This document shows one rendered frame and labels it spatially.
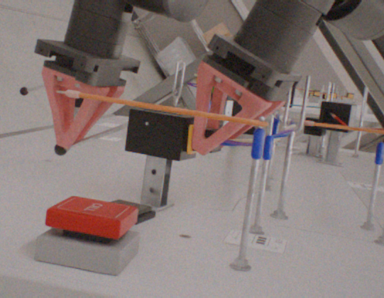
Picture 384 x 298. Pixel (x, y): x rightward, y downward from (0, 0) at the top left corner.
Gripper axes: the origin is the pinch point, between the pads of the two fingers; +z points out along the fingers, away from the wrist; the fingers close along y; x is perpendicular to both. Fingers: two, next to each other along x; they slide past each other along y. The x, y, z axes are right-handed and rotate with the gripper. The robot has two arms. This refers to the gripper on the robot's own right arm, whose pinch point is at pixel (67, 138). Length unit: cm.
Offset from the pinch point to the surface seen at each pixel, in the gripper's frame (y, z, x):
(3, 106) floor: 213, 59, 160
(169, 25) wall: 701, 17, 295
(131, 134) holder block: -1.8, -3.2, -7.3
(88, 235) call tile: -19.7, -0.2, -14.3
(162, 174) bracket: -0.8, -0.4, -11.0
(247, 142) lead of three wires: 0.8, -5.7, -17.3
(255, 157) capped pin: -12.1, -7.3, -21.4
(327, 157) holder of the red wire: 62, 3, -17
